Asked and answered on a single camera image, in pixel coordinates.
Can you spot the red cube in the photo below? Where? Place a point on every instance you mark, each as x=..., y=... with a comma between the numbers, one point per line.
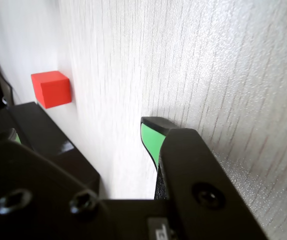
x=54, y=91

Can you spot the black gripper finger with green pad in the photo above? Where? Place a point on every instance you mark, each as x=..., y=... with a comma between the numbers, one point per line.
x=196, y=180
x=33, y=195

